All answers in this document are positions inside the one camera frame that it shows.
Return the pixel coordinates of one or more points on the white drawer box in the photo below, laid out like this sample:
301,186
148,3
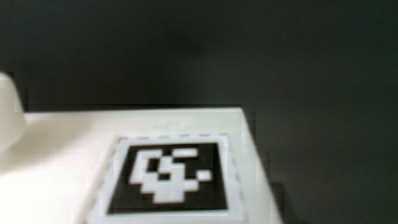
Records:
130,167

